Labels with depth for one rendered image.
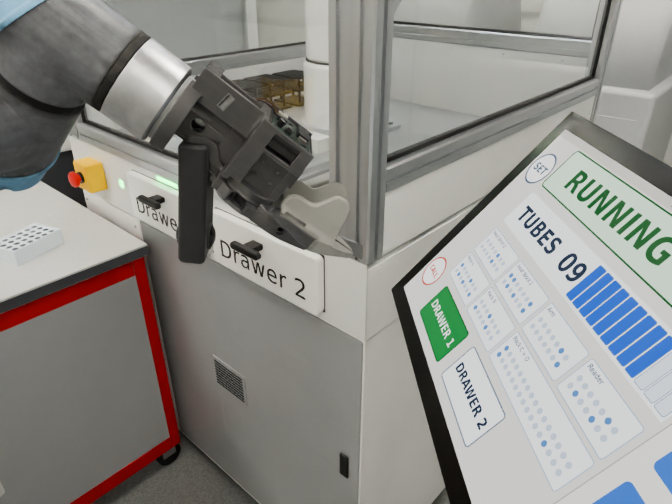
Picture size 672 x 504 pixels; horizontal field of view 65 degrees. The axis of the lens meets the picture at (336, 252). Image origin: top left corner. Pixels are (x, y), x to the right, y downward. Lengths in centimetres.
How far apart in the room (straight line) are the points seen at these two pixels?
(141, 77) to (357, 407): 71
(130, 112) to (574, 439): 41
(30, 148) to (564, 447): 48
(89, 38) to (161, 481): 148
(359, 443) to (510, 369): 60
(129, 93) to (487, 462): 41
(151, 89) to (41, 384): 102
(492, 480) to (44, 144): 46
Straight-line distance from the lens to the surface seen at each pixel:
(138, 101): 46
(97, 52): 46
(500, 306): 55
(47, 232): 141
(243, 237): 99
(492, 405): 49
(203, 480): 176
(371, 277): 83
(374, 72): 71
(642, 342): 44
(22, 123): 51
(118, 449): 162
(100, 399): 149
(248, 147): 45
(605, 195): 55
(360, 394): 97
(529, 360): 49
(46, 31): 47
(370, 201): 76
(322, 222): 49
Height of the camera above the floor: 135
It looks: 29 degrees down
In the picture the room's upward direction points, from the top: straight up
